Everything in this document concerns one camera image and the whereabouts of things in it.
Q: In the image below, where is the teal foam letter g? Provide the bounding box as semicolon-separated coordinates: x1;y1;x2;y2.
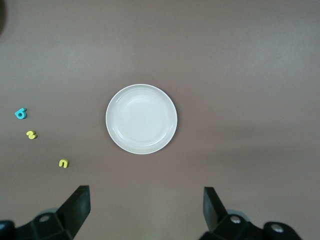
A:
14;107;28;120

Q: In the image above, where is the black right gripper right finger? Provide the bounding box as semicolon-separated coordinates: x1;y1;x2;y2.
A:
199;186;302;240

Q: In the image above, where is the beige brown round plate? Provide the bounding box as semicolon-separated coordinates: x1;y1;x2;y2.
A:
105;83;179;155

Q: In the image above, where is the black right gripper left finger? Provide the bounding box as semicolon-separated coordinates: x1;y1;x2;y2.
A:
0;185;91;240

